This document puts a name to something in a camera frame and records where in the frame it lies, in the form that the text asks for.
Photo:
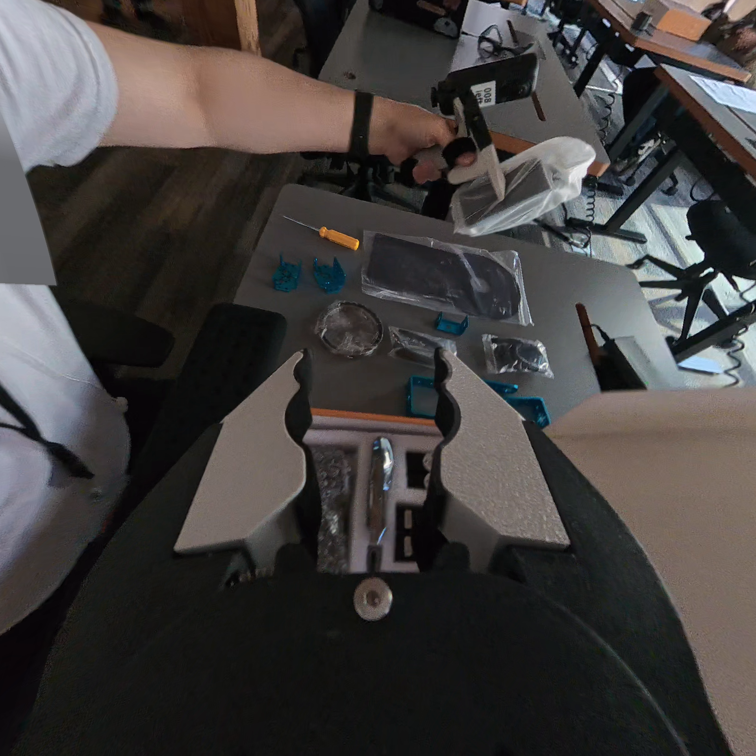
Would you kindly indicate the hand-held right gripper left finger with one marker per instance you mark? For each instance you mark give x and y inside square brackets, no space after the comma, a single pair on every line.
[248,478]

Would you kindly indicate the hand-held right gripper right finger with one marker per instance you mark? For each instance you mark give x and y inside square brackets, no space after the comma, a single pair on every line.
[502,484]

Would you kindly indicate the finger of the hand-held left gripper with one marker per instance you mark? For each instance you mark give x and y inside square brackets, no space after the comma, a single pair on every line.
[493,171]

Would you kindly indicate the shiny silver part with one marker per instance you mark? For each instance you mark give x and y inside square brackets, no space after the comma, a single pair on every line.
[381,484]

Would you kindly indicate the kit box with foam insert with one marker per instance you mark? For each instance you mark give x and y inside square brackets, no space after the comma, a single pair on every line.
[649,531]

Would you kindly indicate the orange screwdriver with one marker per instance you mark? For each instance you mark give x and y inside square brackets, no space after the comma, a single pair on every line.
[339,238]

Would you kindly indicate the person's left forearm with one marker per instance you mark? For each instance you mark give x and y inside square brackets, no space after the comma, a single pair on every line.
[236,100]

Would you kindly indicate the wood-edged office desk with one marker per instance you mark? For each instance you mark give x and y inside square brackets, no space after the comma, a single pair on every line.
[703,121]
[679,50]
[401,71]

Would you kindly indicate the grey desk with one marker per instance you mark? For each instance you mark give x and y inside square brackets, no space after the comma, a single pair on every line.
[549,295]

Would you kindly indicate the person's left hand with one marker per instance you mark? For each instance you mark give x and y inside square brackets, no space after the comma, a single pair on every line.
[407,130]

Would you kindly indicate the black device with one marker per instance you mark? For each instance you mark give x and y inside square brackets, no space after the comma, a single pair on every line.
[413,12]

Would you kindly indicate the plastic bag of black plates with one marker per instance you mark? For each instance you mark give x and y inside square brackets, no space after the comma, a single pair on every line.
[437,277]

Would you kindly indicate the black office chair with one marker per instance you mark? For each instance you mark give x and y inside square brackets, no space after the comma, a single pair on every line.
[726,236]
[236,348]

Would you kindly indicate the plastic bag of black rings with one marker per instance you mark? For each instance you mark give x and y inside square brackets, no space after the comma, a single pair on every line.
[517,354]

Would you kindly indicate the black wristband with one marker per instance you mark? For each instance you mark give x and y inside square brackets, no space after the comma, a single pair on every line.
[360,121]

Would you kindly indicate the small bag of black parts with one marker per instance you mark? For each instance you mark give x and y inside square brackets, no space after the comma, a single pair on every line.
[413,345]

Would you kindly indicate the black power brick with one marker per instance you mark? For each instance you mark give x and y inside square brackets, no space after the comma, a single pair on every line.
[620,363]

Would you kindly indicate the round clear bag of screws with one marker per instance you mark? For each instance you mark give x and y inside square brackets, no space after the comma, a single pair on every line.
[348,328]

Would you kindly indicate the cardboard box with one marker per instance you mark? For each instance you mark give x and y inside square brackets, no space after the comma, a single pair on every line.
[679,20]

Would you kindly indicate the printed paper sheet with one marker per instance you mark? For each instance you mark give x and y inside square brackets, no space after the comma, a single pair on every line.
[726,91]

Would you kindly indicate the person's white shirt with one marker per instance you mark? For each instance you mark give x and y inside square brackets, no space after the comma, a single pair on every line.
[59,59]

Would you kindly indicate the small blue metal bracket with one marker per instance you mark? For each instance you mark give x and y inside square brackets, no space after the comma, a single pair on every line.
[452,325]

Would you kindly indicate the blue metal claw bracket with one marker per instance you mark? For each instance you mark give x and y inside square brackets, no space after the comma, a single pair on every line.
[328,276]
[286,274]

